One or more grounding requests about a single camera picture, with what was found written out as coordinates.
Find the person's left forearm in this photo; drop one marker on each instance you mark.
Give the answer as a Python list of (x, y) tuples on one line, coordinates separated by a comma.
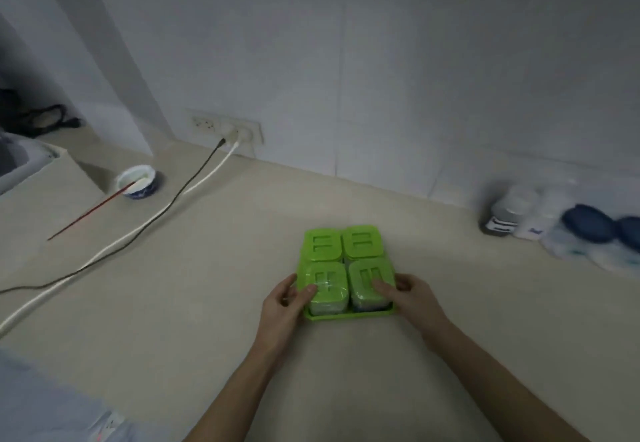
[(240, 391)]

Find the green lidded container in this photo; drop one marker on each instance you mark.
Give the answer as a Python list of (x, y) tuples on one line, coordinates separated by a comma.
[(363, 242), (370, 284), (327, 287), (322, 245)]

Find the person's right forearm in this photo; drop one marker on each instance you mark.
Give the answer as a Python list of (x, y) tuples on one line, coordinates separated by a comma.
[(505, 386)]

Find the white plastic bottle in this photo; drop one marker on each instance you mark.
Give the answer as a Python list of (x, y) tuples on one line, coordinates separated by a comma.
[(542, 217)]

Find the person's right hand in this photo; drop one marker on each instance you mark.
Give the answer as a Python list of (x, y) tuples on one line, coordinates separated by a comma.
[(417, 304)]

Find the grey appliance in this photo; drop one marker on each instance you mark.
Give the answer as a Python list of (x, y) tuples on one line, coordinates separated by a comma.
[(20, 159)]

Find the white blue bowl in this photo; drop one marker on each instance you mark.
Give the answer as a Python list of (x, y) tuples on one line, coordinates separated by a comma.
[(142, 183)]

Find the person's light blue clothing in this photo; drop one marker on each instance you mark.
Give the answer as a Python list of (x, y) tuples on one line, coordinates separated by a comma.
[(45, 399)]

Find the green plastic tray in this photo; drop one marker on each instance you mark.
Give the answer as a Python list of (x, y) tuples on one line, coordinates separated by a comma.
[(350, 310)]

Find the clear container blue lid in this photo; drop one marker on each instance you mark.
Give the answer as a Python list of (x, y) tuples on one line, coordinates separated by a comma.
[(582, 229), (625, 249)]

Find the red chopstick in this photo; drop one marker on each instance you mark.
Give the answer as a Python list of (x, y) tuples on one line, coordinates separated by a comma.
[(90, 213)]

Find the person's left thumb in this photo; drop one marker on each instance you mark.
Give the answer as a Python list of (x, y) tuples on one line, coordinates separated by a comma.
[(306, 293)]

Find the person's right thumb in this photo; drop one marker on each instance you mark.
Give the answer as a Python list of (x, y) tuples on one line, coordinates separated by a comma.
[(384, 288)]

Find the white wall socket strip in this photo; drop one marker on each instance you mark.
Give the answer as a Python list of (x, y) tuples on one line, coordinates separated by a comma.
[(225, 127)]

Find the person's left hand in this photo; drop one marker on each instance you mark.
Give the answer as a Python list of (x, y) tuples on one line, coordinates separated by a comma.
[(280, 319)]

